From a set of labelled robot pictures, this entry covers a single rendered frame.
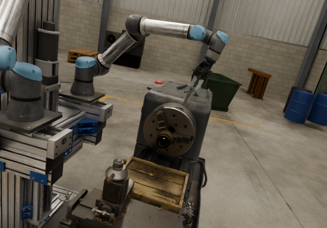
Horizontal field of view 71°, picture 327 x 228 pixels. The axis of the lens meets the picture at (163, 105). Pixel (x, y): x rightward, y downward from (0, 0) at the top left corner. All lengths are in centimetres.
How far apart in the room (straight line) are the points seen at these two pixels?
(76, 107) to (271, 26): 1120
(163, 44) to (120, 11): 245
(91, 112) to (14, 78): 57
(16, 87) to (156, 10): 1047
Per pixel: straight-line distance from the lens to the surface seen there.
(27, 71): 109
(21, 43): 131
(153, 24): 129
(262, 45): 1198
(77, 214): 96
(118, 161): 84
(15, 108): 114
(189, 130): 135
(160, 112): 133
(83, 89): 152
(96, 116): 151
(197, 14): 1140
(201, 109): 148
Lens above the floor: 162
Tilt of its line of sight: 17 degrees down
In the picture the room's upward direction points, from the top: 12 degrees clockwise
